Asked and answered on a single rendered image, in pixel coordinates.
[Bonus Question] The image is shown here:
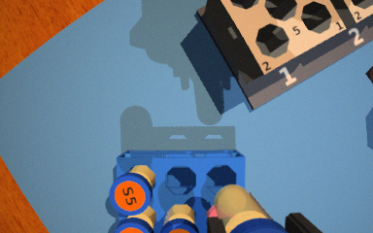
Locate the conical tube with pink liquid and blue cap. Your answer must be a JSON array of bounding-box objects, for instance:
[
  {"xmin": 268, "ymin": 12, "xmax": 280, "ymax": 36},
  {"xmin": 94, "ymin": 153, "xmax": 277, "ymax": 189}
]
[{"xmin": 206, "ymin": 206, "xmax": 216, "ymax": 217}]

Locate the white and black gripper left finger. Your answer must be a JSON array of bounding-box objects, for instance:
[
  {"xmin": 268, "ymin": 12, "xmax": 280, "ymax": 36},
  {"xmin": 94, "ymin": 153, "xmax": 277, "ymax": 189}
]
[{"xmin": 207, "ymin": 216, "xmax": 226, "ymax": 233}]

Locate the blue tube rack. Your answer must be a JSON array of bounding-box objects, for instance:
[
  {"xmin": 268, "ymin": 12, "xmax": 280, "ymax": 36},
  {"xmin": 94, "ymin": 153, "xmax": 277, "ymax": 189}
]
[{"xmin": 117, "ymin": 150, "xmax": 246, "ymax": 233}]

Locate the light blue bench mat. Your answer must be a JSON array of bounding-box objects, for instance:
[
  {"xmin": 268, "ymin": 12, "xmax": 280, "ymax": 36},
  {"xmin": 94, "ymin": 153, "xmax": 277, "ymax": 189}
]
[{"xmin": 0, "ymin": 0, "xmax": 373, "ymax": 233}]

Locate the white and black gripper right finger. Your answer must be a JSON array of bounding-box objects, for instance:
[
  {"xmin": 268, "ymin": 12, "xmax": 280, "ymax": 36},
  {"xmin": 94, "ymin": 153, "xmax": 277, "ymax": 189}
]
[{"xmin": 285, "ymin": 213, "xmax": 322, "ymax": 233}]

